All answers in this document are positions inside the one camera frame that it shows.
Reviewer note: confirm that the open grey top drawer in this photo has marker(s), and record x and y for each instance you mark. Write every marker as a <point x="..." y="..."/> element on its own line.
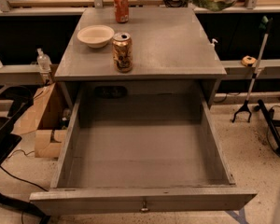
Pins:
<point x="160" y="147"/>

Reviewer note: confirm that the metal drawer knob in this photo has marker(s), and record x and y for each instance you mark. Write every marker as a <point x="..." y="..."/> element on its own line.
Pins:
<point x="144" y="208"/>

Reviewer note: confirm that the small white pump bottle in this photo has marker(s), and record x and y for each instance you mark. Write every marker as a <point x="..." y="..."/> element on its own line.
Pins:
<point x="213" y="42"/>

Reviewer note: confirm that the grey wooden cabinet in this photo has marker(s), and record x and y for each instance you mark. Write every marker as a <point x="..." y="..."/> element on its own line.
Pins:
<point x="167" y="43"/>

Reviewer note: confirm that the orange soda can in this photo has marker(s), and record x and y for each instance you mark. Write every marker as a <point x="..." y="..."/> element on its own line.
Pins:
<point x="121" y="9"/>

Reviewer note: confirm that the gold soda can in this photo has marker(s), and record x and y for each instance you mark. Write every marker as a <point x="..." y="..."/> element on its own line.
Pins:
<point x="122" y="47"/>

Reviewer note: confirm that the white bowl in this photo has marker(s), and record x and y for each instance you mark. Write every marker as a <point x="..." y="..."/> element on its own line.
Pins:
<point x="95" y="36"/>

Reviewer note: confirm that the black stand leg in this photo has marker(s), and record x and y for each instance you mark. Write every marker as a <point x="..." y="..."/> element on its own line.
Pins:
<point x="272" y="124"/>

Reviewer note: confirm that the clear sanitizer bottle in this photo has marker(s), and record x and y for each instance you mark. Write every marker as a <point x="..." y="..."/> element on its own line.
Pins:
<point x="43" y="61"/>

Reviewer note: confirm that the cardboard box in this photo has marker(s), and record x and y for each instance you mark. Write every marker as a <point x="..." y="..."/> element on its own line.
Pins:
<point x="45" y="113"/>

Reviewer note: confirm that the wooden block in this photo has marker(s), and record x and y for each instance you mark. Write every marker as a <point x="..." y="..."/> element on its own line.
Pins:
<point x="48" y="143"/>

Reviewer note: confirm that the black chair frame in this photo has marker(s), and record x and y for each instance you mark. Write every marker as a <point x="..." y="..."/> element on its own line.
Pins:
<point x="21" y="98"/>

